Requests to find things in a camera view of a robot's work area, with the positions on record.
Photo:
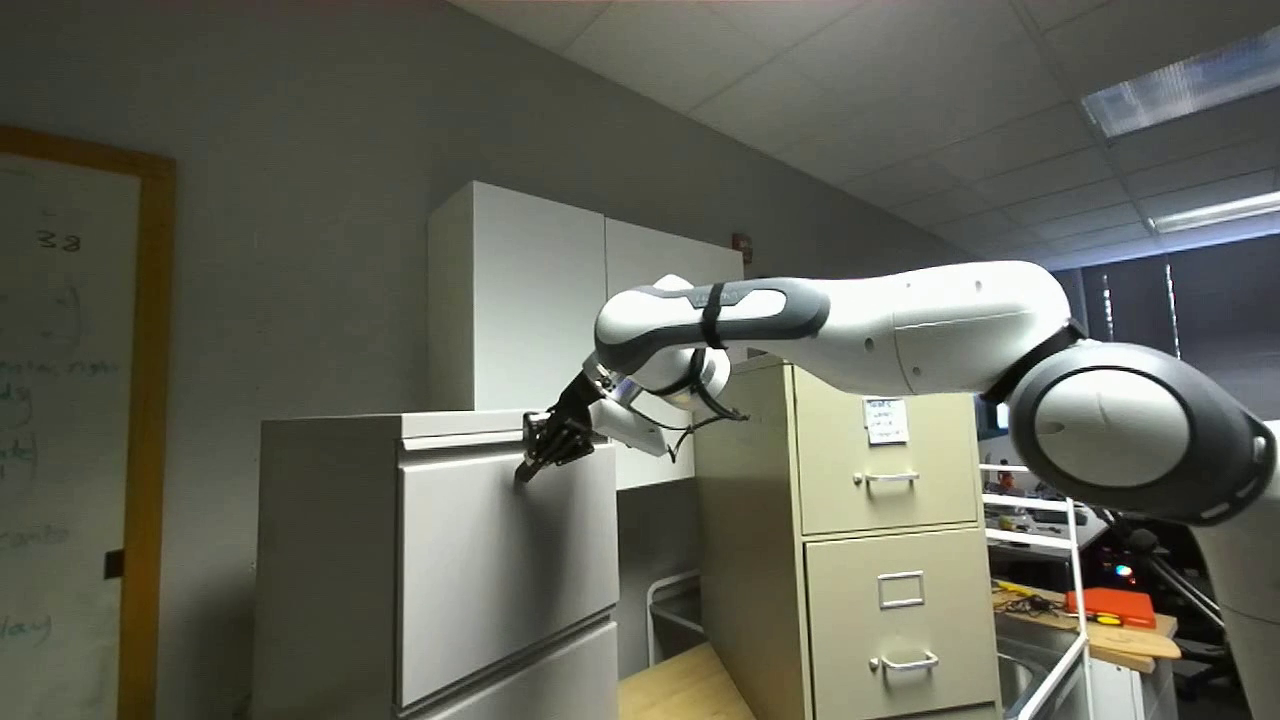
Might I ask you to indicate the whiteboard with wooden frame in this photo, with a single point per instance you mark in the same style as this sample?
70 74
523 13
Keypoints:
72 427

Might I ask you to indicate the white metal rail frame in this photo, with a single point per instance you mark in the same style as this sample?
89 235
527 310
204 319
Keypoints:
1055 584

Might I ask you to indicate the large ceiling light panel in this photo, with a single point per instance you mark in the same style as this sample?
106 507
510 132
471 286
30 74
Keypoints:
1182 83

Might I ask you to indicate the large light gray cabinet drawer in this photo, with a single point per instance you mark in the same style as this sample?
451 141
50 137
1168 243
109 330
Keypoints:
502 572

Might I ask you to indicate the white paper label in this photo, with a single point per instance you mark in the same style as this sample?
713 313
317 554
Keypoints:
884 423

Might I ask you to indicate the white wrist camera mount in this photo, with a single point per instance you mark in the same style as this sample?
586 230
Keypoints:
641 423

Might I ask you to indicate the white wall cabinet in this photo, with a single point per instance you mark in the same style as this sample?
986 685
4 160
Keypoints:
515 303

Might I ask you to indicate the wooden work table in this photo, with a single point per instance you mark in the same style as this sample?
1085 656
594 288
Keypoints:
1135 641

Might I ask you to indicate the tall beige filing cabinet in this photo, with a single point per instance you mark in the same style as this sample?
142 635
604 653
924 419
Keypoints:
825 561

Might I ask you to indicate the orange tool box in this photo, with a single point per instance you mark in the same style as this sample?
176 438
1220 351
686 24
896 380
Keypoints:
1108 605

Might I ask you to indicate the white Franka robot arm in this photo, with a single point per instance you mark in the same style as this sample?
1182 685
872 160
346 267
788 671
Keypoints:
934 333

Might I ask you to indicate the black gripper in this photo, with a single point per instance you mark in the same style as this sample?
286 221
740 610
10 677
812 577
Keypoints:
575 410

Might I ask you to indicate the narrow ceiling light strip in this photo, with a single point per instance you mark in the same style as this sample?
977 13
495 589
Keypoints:
1216 209

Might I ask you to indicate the light gray lateral filing cabinet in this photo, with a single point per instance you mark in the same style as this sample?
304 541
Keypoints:
326 572

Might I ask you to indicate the metal label holder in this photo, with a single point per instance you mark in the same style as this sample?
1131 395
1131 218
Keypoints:
903 589

